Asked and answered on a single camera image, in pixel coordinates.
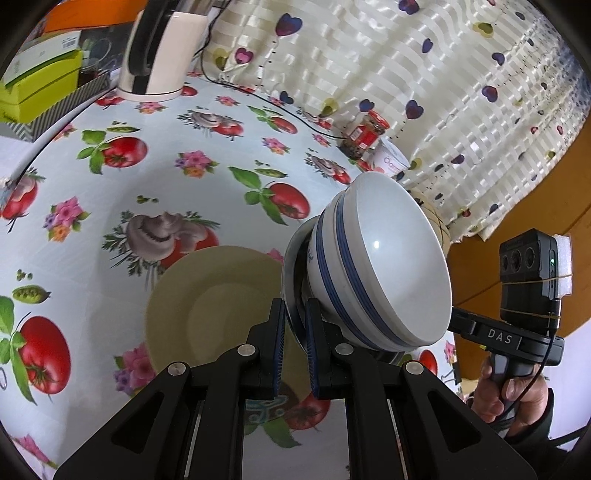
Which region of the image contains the white pink yogurt tub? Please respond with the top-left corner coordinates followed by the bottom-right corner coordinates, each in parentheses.
top-left (369, 138), bottom-right (411, 181)

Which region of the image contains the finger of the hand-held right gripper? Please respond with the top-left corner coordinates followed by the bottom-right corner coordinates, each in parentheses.
top-left (449, 307), bottom-right (485, 346)

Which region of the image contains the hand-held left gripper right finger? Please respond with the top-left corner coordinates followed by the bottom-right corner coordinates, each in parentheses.
top-left (305, 298), bottom-right (539, 480)

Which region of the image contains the white electric kettle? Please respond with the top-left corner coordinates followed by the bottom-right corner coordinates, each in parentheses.
top-left (115, 0), bottom-right (208, 102)

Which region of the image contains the stainless steel bowl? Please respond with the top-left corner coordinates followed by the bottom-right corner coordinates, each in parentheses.
top-left (281, 217), bottom-right (407, 365)

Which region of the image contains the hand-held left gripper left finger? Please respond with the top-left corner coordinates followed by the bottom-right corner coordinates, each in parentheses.
top-left (53, 298), bottom-right (287, 480)

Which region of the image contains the floral tomato-print tablecloth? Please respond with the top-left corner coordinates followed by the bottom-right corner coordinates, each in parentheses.
top-left (0, 76), bottom-right (462, 480)

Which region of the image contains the red-lidded glass jar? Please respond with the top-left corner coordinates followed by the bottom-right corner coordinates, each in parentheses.
top-left (340, 111), bottom-right (389, 160)

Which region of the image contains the white blue-striped bowl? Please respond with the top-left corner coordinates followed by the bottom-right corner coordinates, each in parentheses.
top-left (305, 215), bottom-right (416, 354)
top-left (335, 172), bottom-right (452, 348)

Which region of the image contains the black white striped tray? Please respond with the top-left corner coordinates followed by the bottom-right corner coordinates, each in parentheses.
top-left (0, 69), bottom-right (114, 139)

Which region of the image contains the person's right hand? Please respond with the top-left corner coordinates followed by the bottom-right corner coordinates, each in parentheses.
top-left (471, 357), bottom-right (555, 437)

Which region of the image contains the white flat box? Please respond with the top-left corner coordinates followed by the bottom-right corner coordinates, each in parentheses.
top-left (2, 30), bottom-right (84, 86)

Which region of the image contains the orange box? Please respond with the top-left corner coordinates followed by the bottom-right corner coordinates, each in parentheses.
top-left (41, 0), bottom-right (153, 34)

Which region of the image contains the tan ceramic plate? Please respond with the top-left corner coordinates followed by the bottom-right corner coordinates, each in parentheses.
top-left (144, 246), bottom-right (301, 423)

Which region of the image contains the black power cable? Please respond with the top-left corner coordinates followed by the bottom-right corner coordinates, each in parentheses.
top-left (189, 0), bottom-right (352, 141)

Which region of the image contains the cream heart-print curtain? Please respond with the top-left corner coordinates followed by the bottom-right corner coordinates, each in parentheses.
top-left (198, 0), bottom-right (591, 243)

